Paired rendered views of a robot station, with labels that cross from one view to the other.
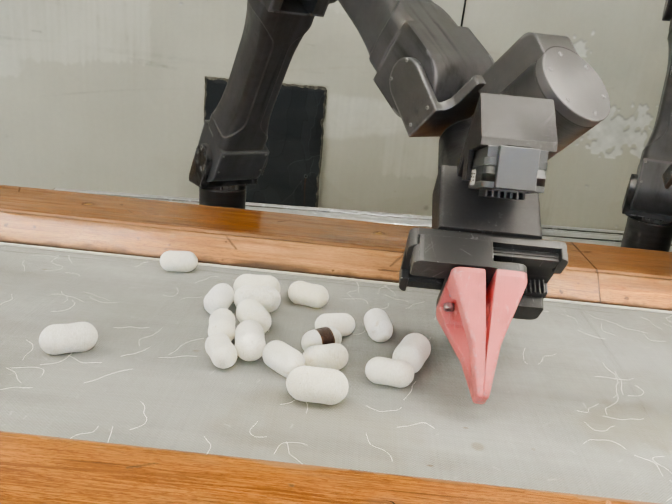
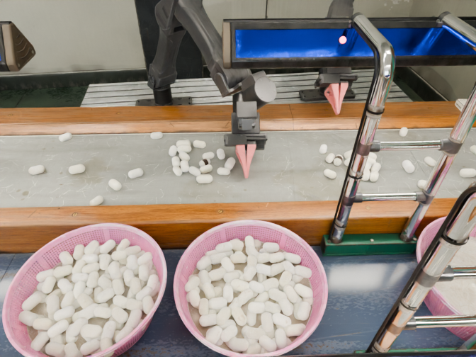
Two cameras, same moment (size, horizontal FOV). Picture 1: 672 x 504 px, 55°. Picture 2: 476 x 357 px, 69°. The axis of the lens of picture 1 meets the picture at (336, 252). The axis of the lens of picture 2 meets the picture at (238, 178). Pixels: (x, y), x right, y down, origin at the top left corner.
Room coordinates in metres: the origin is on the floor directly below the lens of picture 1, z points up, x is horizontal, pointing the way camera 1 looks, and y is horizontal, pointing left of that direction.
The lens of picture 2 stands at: (-0.27, -0.04, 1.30)
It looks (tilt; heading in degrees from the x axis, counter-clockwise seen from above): 42 degrees down; 357
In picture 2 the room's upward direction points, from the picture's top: straight up
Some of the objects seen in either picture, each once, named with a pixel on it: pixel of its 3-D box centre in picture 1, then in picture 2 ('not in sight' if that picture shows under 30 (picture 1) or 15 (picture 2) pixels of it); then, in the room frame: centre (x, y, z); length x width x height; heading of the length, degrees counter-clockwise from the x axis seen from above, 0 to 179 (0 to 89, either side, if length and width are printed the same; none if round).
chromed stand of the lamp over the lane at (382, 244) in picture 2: not in sight; (382, 146); (0.25, -0.35, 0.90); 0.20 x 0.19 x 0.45; 89
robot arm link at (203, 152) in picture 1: (228, 165); (161, 78); (0.83, 0.15, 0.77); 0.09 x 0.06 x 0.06; 126
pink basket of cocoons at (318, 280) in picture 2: not in sight; (249, 291); (0.06, -0.08, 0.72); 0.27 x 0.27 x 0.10
